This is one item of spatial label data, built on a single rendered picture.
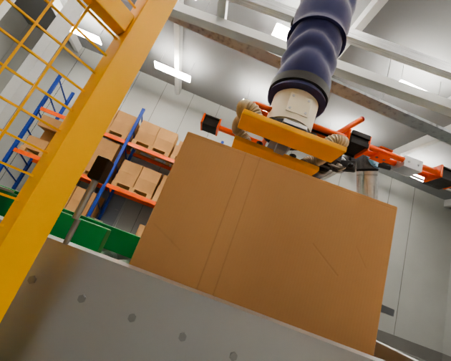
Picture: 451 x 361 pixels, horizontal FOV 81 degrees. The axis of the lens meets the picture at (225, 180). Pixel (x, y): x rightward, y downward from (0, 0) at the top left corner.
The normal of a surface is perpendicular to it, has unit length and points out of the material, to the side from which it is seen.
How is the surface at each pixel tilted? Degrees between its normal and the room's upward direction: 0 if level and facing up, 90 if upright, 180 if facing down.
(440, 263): 90
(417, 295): 90
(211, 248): 90
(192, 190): 90
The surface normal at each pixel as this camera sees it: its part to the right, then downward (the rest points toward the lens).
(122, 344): 0.08, -0.27
